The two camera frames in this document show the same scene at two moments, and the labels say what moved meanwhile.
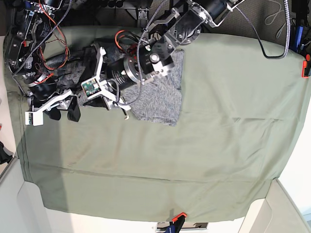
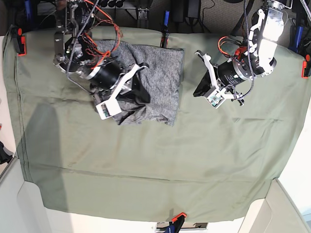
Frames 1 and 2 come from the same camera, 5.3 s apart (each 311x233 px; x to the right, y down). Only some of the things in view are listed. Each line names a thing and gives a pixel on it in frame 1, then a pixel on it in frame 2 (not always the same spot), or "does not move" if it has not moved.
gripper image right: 124,72 -> 223,76
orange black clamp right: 306,67 does not move
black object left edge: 6,154 does not move
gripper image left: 43,95 -> 112,76
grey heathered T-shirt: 83,70 -> 162,78
